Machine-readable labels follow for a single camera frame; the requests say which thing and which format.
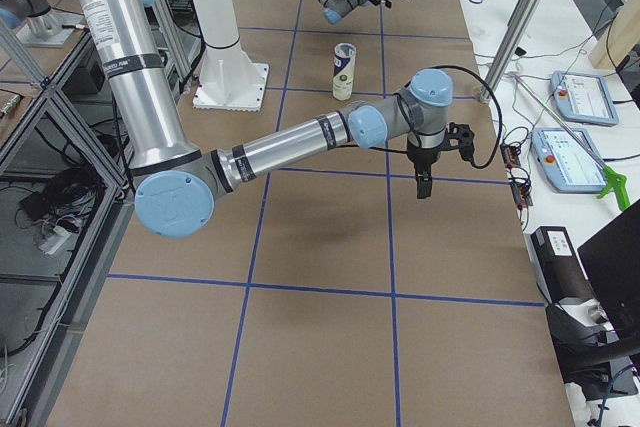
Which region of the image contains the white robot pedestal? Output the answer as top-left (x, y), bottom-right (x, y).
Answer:
top-left (193, 0), bottom-right (269, 112)

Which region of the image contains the far teach pendant tablet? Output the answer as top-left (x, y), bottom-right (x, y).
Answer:
top-left (551, 71), bottom-right (619, 127)

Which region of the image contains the near teach pendant tablet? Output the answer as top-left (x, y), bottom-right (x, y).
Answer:
top-left (531, 127), bottom-right (606, 193)

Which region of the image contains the aluminium frame post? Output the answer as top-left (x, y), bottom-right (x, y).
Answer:
top-left (477, 0), bottom-right (541, 103)

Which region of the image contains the black computer monitor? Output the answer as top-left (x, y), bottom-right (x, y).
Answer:
top-left (578, 203), bottom-right (639, 367)

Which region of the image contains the teach pendant tablet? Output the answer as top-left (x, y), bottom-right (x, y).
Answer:
top-left (551, 71), bottom-right (619, 127)
top-left (531, 127), bottom-right (606, 193)

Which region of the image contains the black box with label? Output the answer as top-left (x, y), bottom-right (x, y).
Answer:
top-left (530, 226), bottom-right (595, 305)

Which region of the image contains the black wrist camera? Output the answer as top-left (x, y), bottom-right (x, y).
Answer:
top-left (444, 122), bottom-right (475, 163)

